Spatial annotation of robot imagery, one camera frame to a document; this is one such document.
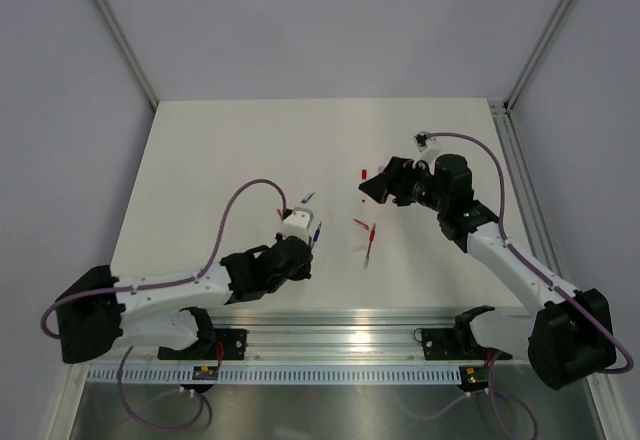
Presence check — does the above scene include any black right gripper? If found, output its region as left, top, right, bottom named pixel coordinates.
left=360, top=156, right=449, bottom=213

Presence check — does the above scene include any blue ballpoint pen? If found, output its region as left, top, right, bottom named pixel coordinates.
left=310, top=221, right=322, bottom=250

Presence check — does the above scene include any blue pen cap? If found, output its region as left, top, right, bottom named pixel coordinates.
left=301, top=191, right=315, bottom=204

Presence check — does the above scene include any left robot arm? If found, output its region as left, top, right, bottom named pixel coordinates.
left=55, top=235, right=313, bottom=364

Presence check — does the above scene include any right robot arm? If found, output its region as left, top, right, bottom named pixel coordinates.
left=359, top=154, right=617, bottom=390

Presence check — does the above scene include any red pen cap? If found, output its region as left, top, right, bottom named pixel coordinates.
left=353, top=218, right=370, bottom=231

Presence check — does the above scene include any red gel pen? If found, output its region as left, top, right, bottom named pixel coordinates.
left=363, top=223, right=377, bottom=270

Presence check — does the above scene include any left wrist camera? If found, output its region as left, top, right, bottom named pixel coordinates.
left=279, top=207, right=315, bottom=242

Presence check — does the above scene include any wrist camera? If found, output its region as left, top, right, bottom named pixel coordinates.
left=279, top=207, right=315, bottom=242
left=413, top=131, right=441, bottom=163

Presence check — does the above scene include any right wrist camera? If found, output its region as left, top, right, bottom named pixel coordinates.
left=413, top=131, right=441, bottom=163

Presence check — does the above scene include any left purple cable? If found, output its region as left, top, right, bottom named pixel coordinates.
left=39, top=178, right=291, bottom=429

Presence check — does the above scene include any purple cable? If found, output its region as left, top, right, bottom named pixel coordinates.
left=399, top=132, right=635, bottom=434
left=39, top=178, right=291, bottom=429

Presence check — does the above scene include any aluminium rail base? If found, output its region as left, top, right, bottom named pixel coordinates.
left=139, top=307, right=609, bottom=364

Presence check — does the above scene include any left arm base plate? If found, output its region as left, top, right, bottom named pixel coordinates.
left=157, top=328, right=247, bottom=361

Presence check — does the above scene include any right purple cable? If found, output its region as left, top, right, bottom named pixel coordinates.
left=399, top=132, right=635, bottom=434

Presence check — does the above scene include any right side aluminium rail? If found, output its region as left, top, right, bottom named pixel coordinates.
left=488, top=100, right=562, bottom=275

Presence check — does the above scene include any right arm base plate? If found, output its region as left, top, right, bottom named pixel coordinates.
left=417, top=327, right=495, bottom=361

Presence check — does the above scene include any white slotted cable duct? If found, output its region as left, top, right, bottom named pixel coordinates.
left=87, top=365, right=462, bottom=386

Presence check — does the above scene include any right aluminium frame post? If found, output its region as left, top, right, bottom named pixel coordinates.
left=503, top=0, right=578, bottom=113

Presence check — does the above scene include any aluminium frame post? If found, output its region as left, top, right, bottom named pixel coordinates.
left=89, top=0, right=160, bottom=112
left=503, top=0, right=578, bottom=113

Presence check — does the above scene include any left aluminium frame post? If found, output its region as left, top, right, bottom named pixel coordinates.
left=89, top=0, right=160, bottom=112

